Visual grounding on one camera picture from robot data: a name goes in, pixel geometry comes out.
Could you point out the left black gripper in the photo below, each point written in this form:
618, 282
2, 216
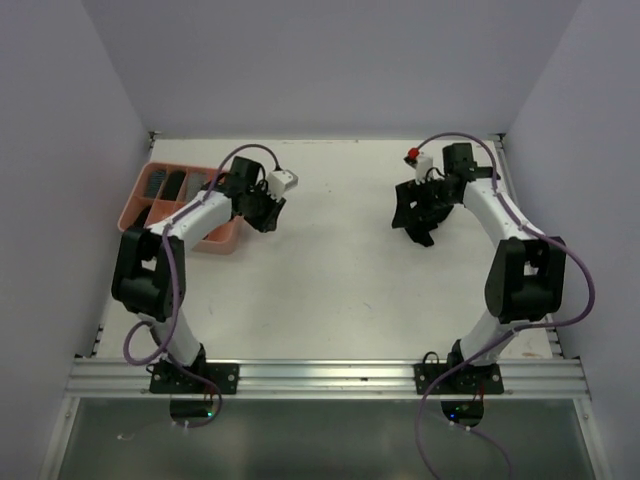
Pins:
268, 221

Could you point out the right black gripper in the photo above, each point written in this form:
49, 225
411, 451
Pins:
411, 189

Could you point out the grey striped underwear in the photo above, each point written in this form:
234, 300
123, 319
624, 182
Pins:
195, 181
154, 183

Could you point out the pink divided organizer tray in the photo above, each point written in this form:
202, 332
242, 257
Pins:
221, 241

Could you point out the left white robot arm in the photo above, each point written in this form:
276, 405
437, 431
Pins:
150, 272

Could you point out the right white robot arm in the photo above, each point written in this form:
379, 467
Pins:
525, 279

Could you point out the grey striped rolled underwear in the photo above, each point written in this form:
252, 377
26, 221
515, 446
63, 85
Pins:
154, 183

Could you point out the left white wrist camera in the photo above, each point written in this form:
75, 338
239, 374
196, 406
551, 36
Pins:
279, 182

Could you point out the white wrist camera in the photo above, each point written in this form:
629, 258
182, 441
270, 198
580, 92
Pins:
420, 163
279, 182

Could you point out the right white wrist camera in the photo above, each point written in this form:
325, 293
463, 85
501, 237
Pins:
420, 163

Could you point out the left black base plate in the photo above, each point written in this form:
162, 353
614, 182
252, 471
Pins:
166, 378

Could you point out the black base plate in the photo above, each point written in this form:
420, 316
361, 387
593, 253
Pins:
433, 376
166, 378

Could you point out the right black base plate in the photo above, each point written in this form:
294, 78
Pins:
433, 376

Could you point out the aluminium mounting rail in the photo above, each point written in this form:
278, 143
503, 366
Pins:
335, 379

